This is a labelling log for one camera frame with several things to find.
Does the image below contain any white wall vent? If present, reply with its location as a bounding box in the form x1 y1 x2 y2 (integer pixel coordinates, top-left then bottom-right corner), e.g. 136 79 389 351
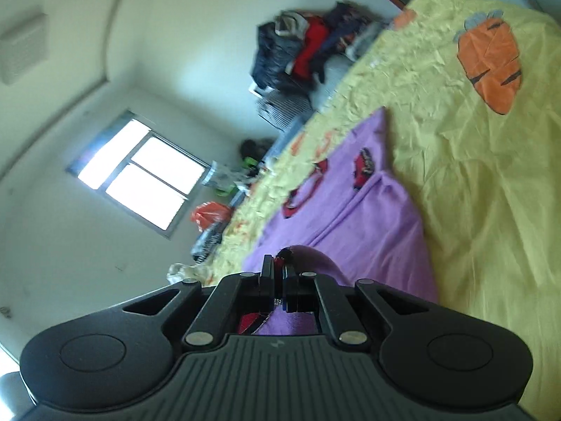
0 6 47 84

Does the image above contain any floral pillow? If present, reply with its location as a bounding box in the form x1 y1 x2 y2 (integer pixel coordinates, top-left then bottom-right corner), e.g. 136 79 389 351
204 161 239 191

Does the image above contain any white quilted jacket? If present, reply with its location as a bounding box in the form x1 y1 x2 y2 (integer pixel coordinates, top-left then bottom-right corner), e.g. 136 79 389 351
167 263 202 283

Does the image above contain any window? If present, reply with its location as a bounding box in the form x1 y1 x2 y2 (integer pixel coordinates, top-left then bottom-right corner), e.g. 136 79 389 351
66 109 211 240

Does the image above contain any black white patterned cloth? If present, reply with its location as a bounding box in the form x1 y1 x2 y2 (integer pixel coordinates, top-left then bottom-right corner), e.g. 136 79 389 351
191 223 224 264

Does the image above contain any green plastic chair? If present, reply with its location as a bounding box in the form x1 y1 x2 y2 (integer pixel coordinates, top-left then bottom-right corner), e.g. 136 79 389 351
215 156 261 196

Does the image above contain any black backpack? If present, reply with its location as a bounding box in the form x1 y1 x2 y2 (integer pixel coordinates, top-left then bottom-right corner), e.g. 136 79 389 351
240 139 275 163

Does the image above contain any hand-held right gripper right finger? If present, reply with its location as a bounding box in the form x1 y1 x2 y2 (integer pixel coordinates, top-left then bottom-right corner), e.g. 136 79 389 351
284 264 448 352

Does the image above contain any pile of clothes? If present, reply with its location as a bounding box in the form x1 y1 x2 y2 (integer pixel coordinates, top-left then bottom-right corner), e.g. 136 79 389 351
251 2 391 93

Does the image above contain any grey pillow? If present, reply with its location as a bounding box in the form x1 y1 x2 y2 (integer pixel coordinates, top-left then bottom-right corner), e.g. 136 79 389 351
311 55 356 110

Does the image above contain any orange plastic bag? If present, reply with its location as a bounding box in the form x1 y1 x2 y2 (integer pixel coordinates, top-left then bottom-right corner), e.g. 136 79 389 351
190 202 233 231

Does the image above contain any yellow carrot print bed sheet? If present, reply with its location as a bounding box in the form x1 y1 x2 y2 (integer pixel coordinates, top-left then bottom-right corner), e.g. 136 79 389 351
206 0 561 417

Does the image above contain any houndstooth bag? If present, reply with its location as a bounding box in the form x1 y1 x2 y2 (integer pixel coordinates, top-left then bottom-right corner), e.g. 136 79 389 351
256 90 314 130

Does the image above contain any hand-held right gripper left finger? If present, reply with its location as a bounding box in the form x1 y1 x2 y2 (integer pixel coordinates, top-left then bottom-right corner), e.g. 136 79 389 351
105 254 275 352

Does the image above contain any purple sweater with red trim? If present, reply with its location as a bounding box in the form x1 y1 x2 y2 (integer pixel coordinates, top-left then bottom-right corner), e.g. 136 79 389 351
237 107 439 336

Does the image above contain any blue quilted blanket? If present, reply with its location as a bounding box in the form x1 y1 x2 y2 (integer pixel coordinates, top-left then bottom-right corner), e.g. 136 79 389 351
263 116 310 161

